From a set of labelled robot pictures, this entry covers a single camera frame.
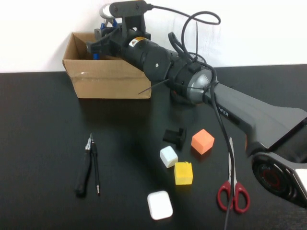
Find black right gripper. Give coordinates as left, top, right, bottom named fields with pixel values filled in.
left=86, top=23, right=151, bottom=70

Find blue-handled cutting pliers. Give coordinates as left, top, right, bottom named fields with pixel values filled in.
left=93, top=18, right=118, bottom=60

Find thin black probe pen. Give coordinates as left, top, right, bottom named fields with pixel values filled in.
left=92, top=140, right=101, bottom=196

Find black-handled screwdriver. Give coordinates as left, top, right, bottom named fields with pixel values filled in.
left=74, top=133, right=94, bottom=197

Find red-handled scissors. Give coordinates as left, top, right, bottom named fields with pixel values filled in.
left=217, top=137, right=251, bottom=213

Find brown cardboard box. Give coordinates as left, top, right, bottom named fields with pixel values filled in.
left=62, top=33, right=153, bottom=100

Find black zip tie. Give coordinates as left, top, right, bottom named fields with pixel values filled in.
left=195, top=21, right=201, bottom=57
left=138, top=80, right=170, bottom=95

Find black mesh pen holder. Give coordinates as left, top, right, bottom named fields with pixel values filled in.
left=169, top=52, right=208, bottom=105

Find white foam block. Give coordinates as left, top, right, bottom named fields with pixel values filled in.
left=159, top=146, right=179, bottom=168

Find orange foam block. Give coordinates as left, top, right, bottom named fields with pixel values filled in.
left=191, top=128, right=215, bottom=155

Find yellow foam block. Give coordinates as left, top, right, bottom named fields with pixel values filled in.
left=174, top=161, right=194, bottom=185

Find white rounded flat case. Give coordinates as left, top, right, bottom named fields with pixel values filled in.
left=147, top=190, right=174, bottom=220

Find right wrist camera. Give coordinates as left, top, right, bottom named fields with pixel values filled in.
left=99, top=0, right=148, bottom=34

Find right arm wrist cable loop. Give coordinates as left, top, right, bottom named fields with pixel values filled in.
left=167, top=32, right=184, bottom=57

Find black right camera cable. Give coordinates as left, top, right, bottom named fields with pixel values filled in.
left=143, top=3, right=237, bottom=230

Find black plastic bracket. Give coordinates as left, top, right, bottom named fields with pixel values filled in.
left=163, top=127, right=188, bottom=151

